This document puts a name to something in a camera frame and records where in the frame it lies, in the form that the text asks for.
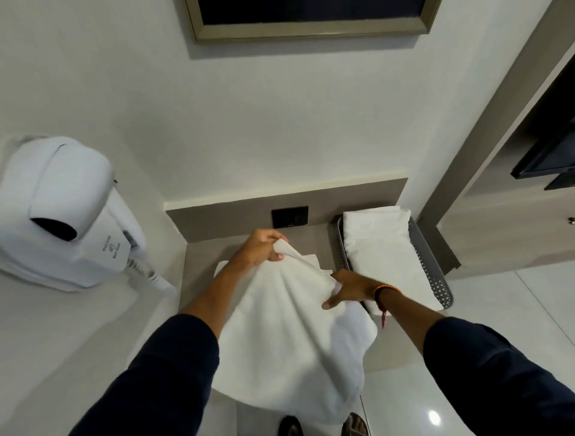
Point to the person's left fingers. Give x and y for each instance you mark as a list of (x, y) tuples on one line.
[(275, 247)]

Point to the grey perforated tray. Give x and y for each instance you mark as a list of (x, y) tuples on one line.
[(431, 265)]

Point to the person's left sandal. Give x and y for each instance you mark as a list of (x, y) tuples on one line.
[(290, 426)]

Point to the person's right sandal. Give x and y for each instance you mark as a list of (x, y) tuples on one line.
[(355, 425)]

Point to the person's right thumb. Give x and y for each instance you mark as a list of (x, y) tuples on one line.
[(333, 299)]

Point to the gold framed mirror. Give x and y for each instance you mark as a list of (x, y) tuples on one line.
[(310, 20)]

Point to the person's left forearm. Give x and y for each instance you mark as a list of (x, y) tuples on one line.
[(158, 351)]

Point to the folded white towel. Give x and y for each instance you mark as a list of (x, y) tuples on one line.
[(386, 251)]

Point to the white towel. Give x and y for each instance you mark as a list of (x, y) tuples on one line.
[(386, 251), (287, 341), (269, 265)]

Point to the white wall hair dryer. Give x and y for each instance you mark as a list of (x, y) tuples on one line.
[(63, 215)]

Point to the black wall socket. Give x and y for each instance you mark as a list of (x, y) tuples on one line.
[(289, 217)]

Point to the person's sandal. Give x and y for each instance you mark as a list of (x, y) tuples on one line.
[(290, 426), (355, 425)]

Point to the flat white towel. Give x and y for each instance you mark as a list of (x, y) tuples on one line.
[(269, 265)]

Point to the person's right hand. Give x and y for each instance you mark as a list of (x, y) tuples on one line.
[(353, 286)]

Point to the black wall television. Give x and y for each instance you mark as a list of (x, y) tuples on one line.
[(550, 157)]

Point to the red orange thread wristband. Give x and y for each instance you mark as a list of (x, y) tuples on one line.
[(382, 296)]

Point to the person's right forearm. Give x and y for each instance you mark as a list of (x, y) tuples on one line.
[(476, 359)]

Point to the person's left hand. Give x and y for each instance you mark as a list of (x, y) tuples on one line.
[(256, 249)]

